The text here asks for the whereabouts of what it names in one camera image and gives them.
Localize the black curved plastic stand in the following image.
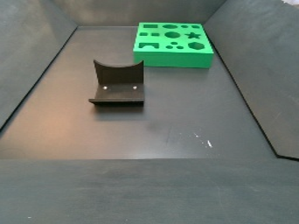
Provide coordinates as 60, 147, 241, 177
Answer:
88, 60, 145, 105

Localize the green foam shape-sorter block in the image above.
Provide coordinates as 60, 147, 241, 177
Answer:
133, 22, 213, 68

